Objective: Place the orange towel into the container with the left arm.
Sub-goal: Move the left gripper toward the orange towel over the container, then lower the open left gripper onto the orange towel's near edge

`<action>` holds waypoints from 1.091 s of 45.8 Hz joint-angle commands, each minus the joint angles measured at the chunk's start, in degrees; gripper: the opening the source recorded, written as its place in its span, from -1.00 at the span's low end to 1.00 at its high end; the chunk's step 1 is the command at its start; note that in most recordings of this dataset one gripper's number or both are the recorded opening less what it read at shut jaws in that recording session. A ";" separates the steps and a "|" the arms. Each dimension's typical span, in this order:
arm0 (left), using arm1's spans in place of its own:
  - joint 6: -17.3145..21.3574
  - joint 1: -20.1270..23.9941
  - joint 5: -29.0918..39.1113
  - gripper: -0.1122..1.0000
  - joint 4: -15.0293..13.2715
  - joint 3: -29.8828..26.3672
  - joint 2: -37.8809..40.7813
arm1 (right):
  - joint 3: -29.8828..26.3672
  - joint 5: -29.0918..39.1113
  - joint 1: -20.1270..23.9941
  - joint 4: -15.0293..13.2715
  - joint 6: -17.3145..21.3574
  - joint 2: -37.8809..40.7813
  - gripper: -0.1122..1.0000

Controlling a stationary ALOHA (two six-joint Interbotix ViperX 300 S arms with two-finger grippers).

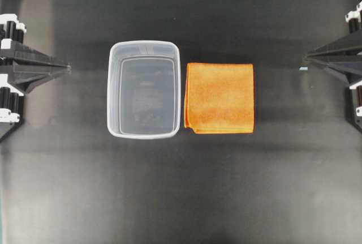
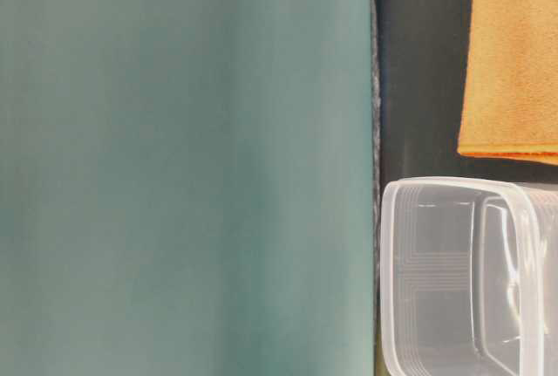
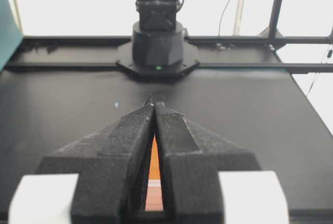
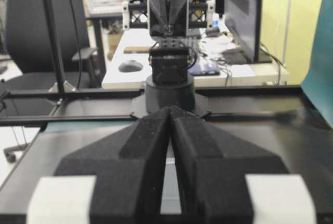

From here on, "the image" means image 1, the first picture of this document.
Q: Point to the folded orange towel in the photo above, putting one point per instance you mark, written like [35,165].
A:
[220,98]

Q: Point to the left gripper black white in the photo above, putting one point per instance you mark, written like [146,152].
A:
[18,80]

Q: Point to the clear plastic container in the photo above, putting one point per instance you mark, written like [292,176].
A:
[144,90]

